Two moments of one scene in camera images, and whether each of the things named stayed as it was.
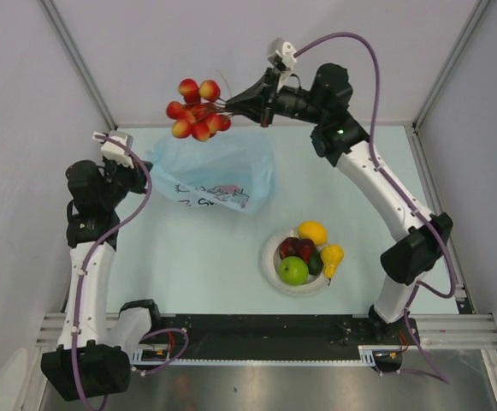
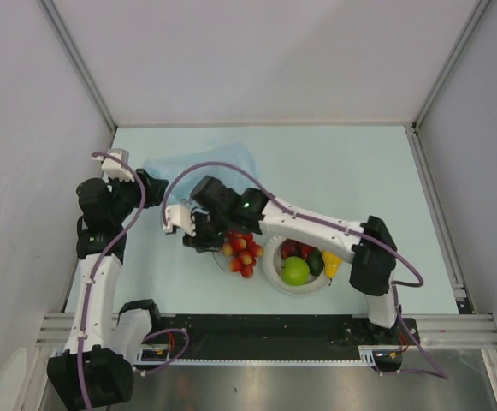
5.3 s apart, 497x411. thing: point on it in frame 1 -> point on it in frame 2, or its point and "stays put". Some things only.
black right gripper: (261, 92) -> (199, 241)
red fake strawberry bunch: (201, 115) -> (243, 252)
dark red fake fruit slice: (305, 248) stays put
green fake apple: (293, 271) stays put
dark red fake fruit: (292, 247) stays put
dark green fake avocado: (315, 264) stays put
